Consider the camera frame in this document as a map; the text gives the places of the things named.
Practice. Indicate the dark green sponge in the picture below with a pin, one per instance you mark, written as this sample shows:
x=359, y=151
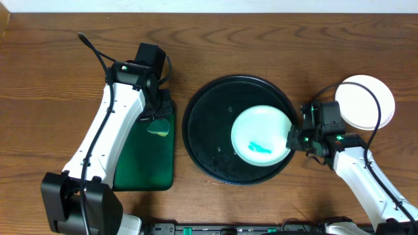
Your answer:
x=159, y=127

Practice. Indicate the mint plate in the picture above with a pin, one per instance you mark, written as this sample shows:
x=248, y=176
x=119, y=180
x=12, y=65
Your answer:
x=367, y=123
x=259, y=135

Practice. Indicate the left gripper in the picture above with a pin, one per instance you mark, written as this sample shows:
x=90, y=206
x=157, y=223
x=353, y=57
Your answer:
x=162, y=109

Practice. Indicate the white plate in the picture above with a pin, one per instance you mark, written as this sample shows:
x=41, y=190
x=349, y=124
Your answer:
x=360, y=95

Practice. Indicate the round black tray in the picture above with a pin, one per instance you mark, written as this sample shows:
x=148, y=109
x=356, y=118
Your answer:
x=208, y=120

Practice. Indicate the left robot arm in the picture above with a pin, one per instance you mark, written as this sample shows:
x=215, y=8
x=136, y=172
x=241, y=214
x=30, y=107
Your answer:
x=81, y=199

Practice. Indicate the green rectangular water tray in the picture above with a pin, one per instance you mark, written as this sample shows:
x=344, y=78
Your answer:
x=146, y=162

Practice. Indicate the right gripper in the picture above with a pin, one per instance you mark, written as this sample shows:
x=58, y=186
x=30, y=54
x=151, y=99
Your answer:
x=293, y=143

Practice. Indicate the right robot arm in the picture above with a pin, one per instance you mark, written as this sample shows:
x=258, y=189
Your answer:
x=348, y=155

